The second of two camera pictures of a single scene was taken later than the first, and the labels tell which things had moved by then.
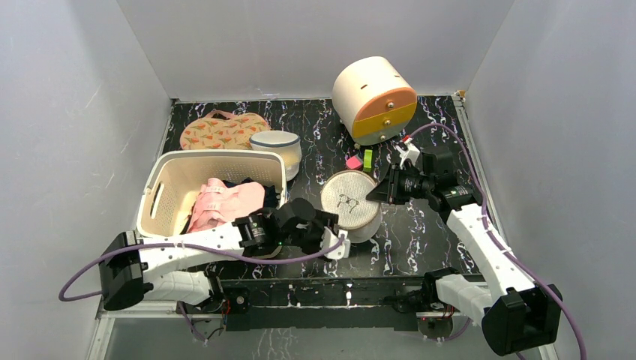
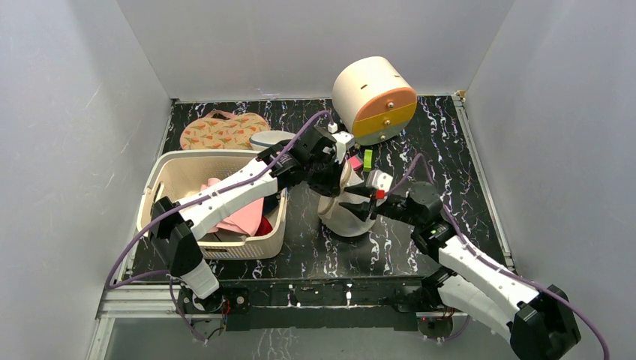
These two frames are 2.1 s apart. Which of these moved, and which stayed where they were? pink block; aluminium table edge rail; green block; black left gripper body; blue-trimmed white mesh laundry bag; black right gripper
Moved: black left gripper body; black right gripper
Stayed: blue-trimmed white mesh laundry bag; aluminium table edge rail; green block; pink block
